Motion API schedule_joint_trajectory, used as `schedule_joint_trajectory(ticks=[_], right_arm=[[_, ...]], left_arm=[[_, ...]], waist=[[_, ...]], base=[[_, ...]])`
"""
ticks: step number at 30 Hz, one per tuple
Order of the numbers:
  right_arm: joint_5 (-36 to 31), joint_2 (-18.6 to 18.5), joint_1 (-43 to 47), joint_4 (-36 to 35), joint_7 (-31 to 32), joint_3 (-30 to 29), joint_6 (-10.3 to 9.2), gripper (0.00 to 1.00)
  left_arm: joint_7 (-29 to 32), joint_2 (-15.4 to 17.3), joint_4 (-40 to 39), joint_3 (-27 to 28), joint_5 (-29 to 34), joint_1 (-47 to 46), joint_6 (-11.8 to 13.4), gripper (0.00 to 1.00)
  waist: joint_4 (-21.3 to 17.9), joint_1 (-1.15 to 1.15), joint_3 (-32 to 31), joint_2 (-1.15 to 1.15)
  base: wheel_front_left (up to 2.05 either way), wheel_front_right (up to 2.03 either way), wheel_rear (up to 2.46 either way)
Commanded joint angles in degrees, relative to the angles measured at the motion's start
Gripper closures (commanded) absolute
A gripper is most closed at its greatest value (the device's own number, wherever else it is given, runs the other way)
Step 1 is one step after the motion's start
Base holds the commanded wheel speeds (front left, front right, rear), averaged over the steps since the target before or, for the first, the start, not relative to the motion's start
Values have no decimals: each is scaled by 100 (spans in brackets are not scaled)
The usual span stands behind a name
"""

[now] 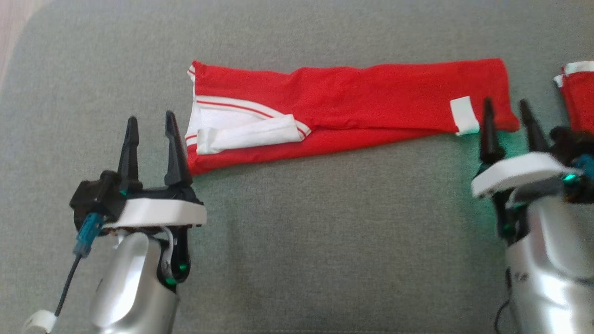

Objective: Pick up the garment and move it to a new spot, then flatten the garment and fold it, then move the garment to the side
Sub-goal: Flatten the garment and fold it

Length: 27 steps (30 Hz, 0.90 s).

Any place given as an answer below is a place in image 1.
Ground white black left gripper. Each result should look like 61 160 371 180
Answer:
103 111 208 229

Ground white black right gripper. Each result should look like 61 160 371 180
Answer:
471 98 583 199

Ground red shorts with white stripe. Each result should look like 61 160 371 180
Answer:
553 60 594 135

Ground red basketball jersey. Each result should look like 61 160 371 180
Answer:
185 58 520 177

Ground grey fabric sofa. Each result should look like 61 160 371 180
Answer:
0 0 594 334

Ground blue right camera connector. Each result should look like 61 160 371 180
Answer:
573 154 594 180

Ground blue camera connector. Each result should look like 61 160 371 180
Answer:
573 154 594 180
73 212 105 258

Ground blue left camera connector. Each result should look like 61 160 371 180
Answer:
73 212 105 258

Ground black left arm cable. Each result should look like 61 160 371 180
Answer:
55 255 82 318

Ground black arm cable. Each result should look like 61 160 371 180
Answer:
55 255 82 318
493 299 512 334

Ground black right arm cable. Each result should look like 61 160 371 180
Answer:
493 299 512 334

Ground white cable clip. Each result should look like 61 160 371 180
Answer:
21 309 57 334

